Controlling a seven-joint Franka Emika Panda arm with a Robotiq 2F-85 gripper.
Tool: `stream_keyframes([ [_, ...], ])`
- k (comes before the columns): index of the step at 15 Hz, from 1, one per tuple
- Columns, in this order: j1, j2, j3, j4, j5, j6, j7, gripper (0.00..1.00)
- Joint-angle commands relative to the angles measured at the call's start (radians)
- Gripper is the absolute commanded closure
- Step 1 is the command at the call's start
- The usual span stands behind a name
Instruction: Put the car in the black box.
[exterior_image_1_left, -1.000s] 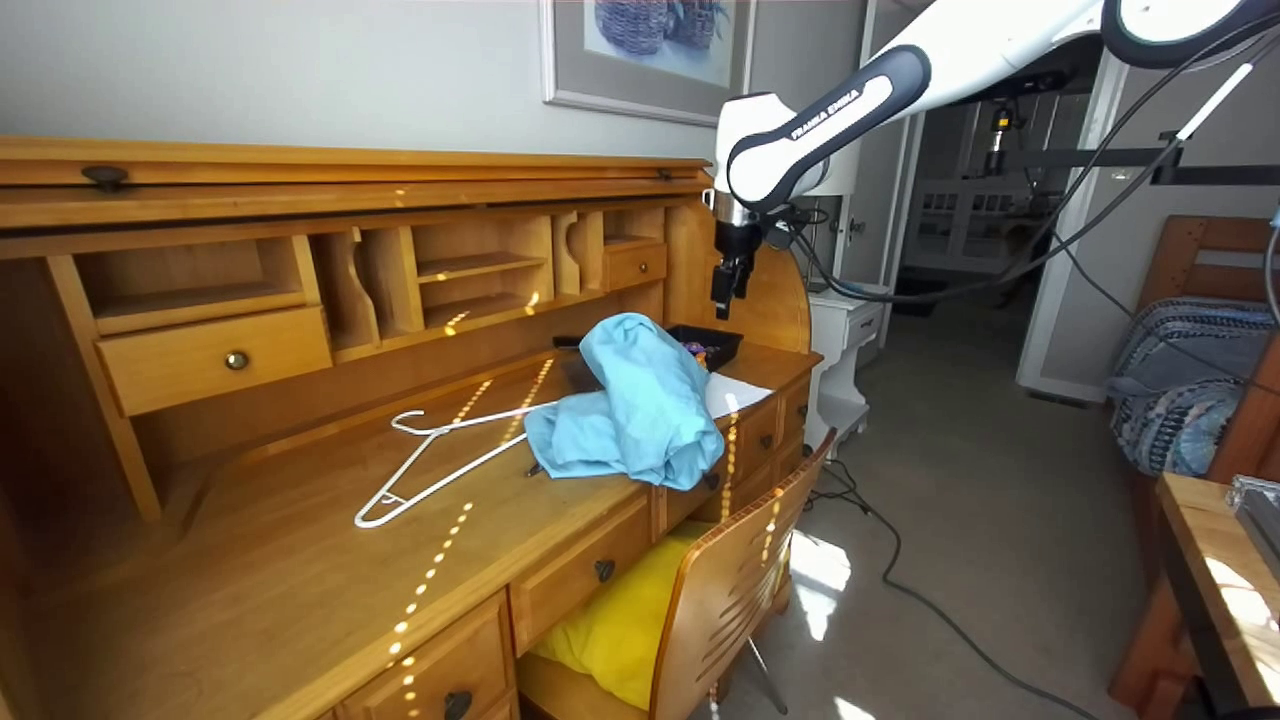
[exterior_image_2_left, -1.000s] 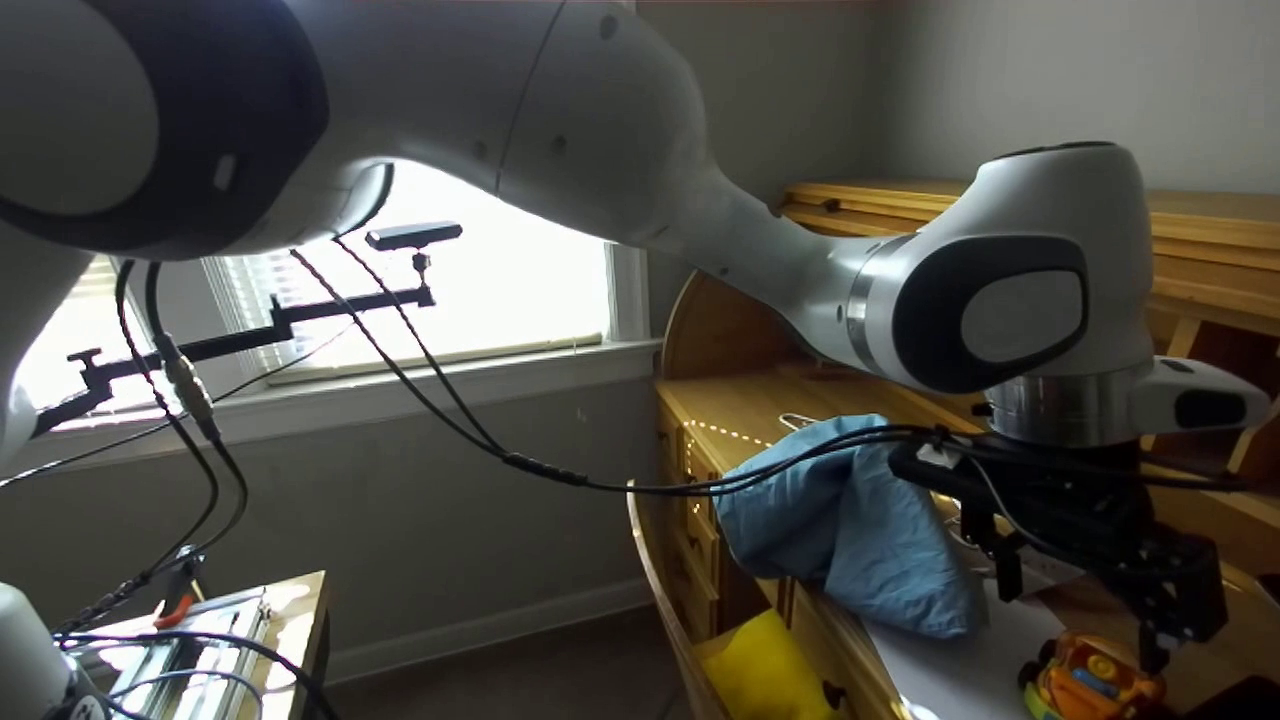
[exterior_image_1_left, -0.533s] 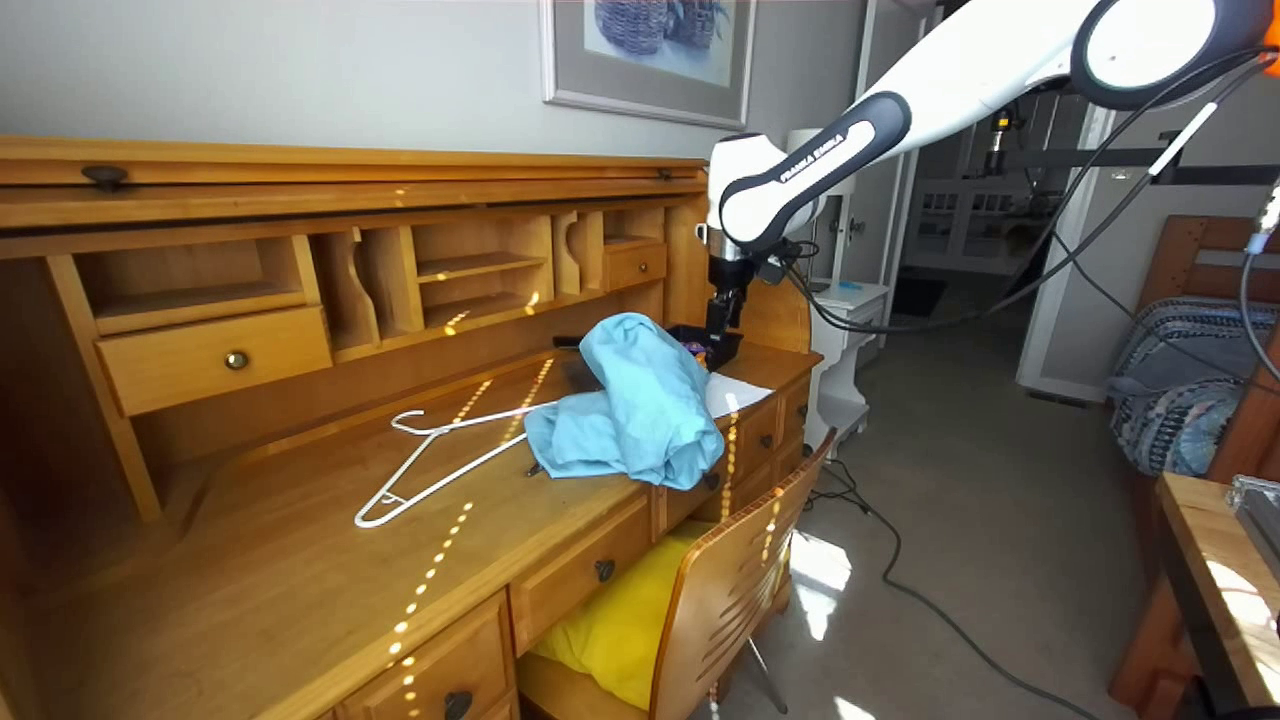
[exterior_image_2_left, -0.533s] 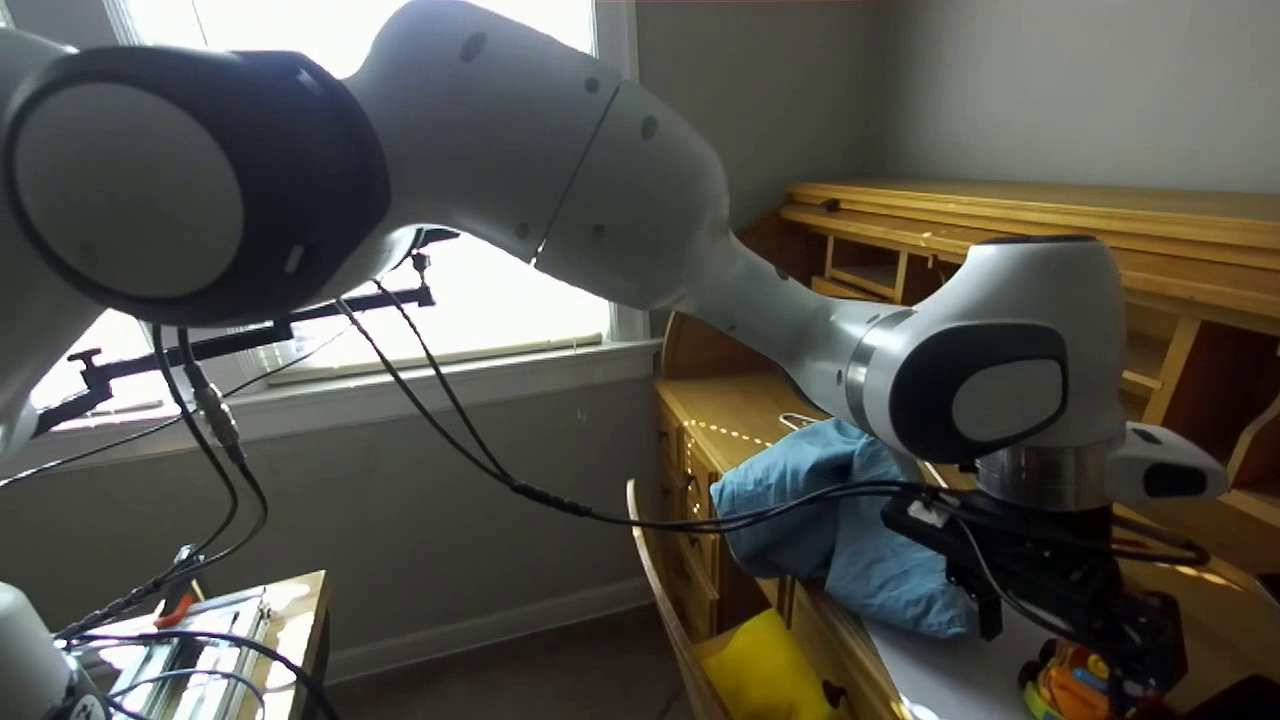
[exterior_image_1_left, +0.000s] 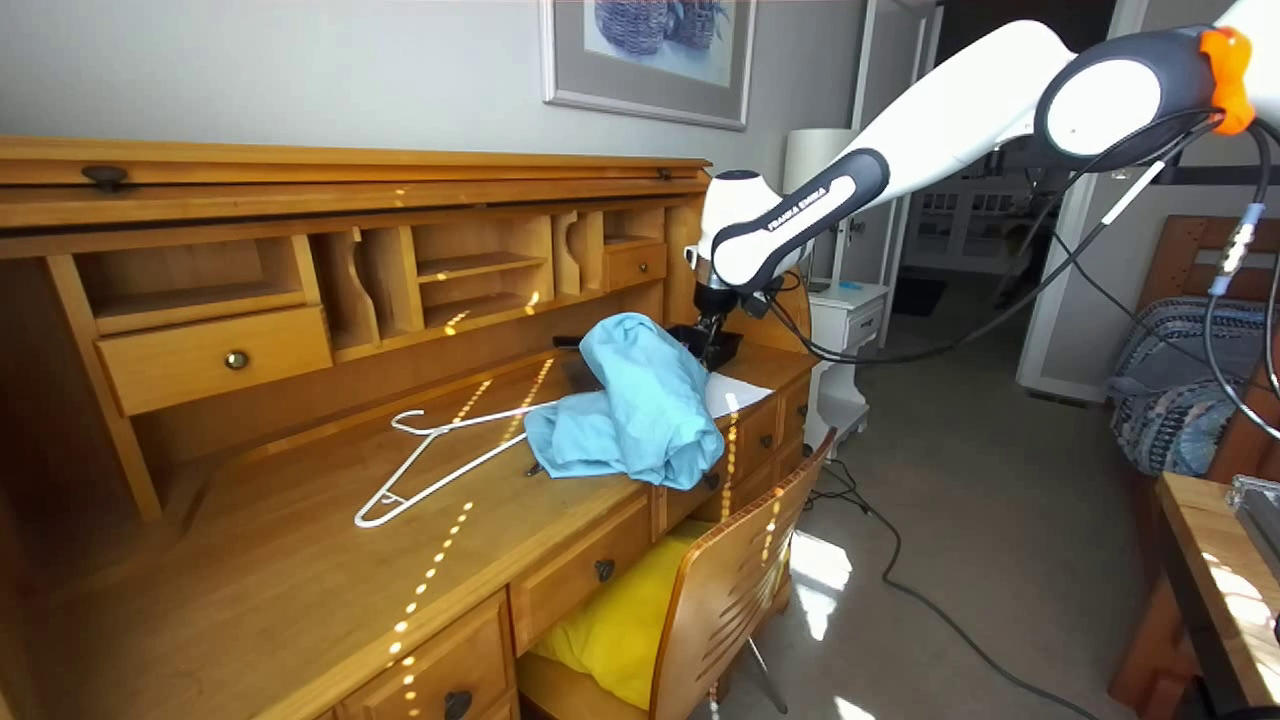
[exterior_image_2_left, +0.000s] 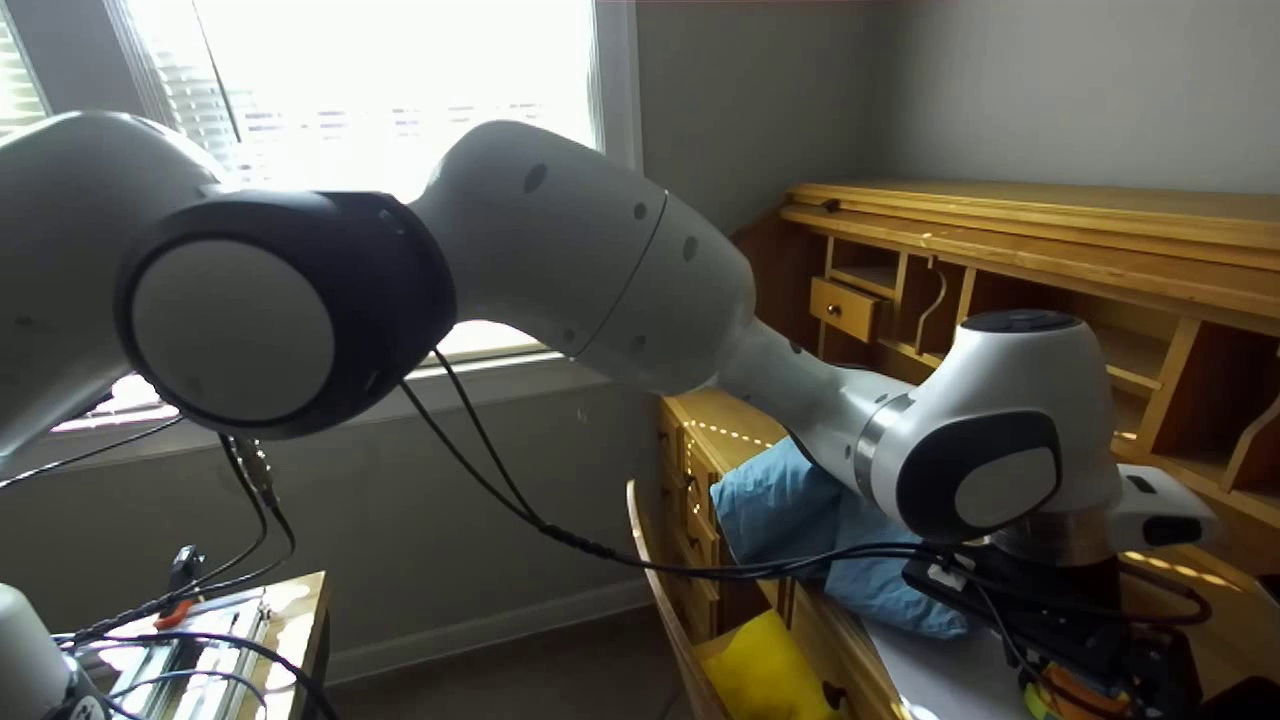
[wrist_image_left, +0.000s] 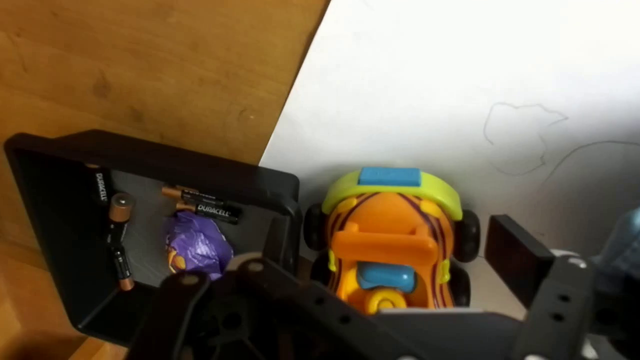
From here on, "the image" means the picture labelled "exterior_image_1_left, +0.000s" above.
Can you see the white lamp shade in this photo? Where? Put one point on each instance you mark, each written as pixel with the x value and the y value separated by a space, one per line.
pixel 805 154

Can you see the white nightstand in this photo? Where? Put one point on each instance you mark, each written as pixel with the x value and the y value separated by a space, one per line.
pixel 846 320

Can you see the photo collage board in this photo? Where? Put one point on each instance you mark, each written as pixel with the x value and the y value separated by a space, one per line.
pixel 986 221

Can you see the wooden chair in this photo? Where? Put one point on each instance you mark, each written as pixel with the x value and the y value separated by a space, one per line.
pixel 724 586

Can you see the grey power strip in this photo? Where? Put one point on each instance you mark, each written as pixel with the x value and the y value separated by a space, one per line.
pixel 1261 523

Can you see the striped grey blue blanket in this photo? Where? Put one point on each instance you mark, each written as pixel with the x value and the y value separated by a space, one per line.
pixel 1173 387

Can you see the framed wall picture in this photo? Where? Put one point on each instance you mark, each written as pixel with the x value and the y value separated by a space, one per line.
pixel 652 52

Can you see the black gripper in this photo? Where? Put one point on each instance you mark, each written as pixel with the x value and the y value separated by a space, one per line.
pixel 717 301

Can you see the wooden drawer with brass knob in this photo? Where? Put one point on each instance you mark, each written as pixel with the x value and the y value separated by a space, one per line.
pixel 173 364

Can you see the white closet door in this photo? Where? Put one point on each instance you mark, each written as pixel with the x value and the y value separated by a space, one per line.
pixel 884 41

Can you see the blue cloth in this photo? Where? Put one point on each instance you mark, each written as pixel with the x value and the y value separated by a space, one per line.
pixel 652 400

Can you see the white paper sheet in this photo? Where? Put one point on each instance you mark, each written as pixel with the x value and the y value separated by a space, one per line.
pixel 742 395

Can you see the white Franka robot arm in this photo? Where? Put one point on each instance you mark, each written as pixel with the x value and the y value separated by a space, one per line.
pixel 962 106

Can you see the wooden rolltop desk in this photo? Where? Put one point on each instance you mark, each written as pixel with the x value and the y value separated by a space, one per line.
pixel 265 574

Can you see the orange clamp on arm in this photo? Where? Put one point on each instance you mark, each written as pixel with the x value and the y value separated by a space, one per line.
pixel 1227 80

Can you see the yellow seat cushion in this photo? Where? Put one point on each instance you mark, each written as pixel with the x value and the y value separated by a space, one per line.
pixel 613 625

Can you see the white open door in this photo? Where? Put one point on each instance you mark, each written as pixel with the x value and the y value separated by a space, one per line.
pixel 1083 320

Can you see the wooden bed headboard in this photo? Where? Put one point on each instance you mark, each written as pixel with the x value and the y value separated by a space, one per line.
pixel 1184 261

